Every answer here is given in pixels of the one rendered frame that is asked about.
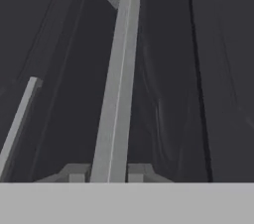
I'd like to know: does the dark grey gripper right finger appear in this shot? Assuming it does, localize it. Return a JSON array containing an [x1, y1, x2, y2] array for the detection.
[[126, 163, 176, 183]]

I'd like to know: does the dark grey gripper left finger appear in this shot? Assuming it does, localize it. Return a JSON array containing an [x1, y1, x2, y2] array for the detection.
[[35, 163, 92, 183]]

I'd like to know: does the long grey cabinet door handle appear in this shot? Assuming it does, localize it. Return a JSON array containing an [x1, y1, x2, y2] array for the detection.
[[88, 0, 142, 183], [0, 76, 45, 182]]

